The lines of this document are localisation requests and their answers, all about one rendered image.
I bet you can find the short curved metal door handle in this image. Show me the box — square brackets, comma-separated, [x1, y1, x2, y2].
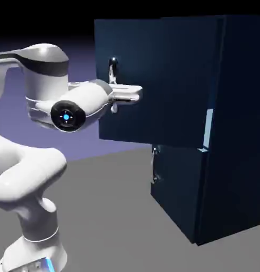
[151, 147, 161, 185]

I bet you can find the small dark blue cabinet door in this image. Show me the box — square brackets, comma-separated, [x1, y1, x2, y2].
[150, 143, 210, 245]

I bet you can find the large dark blue cabinet door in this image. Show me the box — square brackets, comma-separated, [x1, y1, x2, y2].
[93, 16, 226, 149]

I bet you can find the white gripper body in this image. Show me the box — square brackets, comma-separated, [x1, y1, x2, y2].
[108, 83, 143, 106]

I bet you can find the long curved metal door handle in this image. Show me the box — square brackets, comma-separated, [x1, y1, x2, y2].
[108, 56, 119, 114]

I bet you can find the dark blue cabinet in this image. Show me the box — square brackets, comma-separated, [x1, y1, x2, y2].
[93, 14, 260, 247]

